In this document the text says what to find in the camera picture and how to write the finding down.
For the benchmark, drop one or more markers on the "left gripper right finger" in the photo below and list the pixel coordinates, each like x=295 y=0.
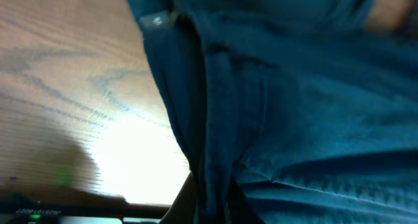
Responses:
x=240 y=212

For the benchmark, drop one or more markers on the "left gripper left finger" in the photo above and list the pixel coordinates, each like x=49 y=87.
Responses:
x=182 y=210

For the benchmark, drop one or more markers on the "navy shorts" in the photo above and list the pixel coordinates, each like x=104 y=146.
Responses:
x=310 y=105

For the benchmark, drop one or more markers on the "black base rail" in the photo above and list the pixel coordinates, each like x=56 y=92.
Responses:
x=18 y=209

